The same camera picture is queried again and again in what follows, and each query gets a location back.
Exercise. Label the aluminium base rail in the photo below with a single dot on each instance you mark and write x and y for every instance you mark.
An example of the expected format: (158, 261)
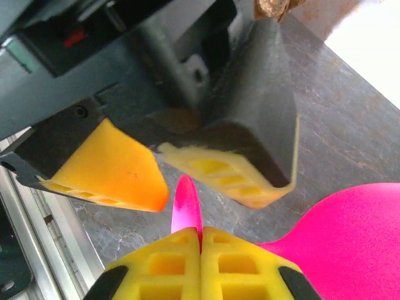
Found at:
(47, 237)

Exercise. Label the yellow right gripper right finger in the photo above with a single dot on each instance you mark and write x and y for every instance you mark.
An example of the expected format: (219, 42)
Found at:
(237, 268)

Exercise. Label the brown teddy bear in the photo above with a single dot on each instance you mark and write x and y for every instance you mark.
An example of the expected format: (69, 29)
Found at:
(268, 9)

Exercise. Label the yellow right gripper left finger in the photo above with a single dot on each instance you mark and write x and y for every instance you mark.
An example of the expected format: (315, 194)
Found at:
(162, 268)

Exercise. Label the pink plastic wine glass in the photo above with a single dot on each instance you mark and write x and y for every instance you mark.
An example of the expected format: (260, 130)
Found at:
(343, 250)

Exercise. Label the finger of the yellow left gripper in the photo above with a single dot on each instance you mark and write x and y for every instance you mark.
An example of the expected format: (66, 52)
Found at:
(256, 118)
(109, 168)

